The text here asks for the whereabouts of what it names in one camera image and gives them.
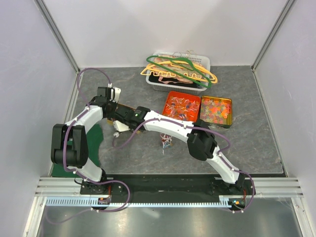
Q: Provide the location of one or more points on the orange clothes hanger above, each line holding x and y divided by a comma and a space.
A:
182, 72

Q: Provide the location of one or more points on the gold tin of candies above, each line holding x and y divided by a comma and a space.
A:
124, 114

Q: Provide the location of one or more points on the white plastic basket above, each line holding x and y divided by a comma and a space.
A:
197, 59

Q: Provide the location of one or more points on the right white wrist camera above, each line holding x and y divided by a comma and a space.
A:
120, 128

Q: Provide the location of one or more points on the orange tray of lollipops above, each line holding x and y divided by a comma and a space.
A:
183, 106

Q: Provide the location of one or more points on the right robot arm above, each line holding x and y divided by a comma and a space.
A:
199, 138

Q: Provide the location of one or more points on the clear glass jar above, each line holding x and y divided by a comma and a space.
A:
166, 141

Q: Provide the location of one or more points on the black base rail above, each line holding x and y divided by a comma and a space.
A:
209, 185

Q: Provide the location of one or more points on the grey cable duct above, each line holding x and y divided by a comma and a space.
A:
99, 201

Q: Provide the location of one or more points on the gold tin of gummies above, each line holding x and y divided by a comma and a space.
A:
216, 111

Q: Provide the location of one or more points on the floral pink cloth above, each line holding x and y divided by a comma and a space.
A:
177, 61

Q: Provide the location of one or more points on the yellow clothes hanger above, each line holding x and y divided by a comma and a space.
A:
190, 70

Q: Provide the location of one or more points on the green clothes hanger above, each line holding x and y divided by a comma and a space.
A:
182, 70

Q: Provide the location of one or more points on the black garment in basket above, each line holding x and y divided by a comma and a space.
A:
173, 81

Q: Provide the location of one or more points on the green cloth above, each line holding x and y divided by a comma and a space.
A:
94, 140

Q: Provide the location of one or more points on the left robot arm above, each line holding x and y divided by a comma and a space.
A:
69, 147

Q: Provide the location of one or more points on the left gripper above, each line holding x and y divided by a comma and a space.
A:
109, 115

